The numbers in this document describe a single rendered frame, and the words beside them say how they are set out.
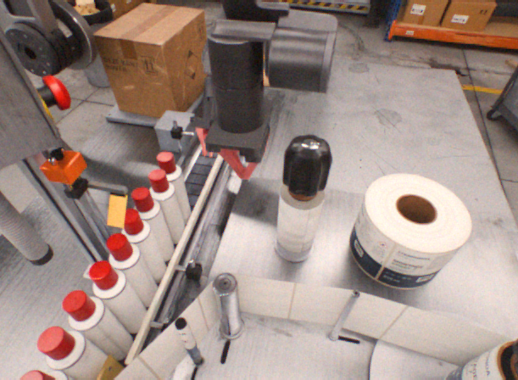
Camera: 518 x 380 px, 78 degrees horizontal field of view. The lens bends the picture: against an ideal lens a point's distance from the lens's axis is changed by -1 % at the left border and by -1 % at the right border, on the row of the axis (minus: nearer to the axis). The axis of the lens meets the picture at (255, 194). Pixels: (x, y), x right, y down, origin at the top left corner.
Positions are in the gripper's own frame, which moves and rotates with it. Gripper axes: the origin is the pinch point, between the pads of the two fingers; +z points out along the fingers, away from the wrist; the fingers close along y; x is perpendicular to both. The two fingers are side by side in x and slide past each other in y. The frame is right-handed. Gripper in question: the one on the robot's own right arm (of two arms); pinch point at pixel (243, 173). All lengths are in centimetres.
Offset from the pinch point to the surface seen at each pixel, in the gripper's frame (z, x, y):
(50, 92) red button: -14.5, 19.5, -5.8
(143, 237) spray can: 14.6, 17.9, -4.2
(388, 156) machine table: 37, -34, 53
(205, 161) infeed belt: 31, 20, 34
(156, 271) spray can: 25.8, 18.3, -4.6
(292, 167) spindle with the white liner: 4.1, -6.3, 6.8
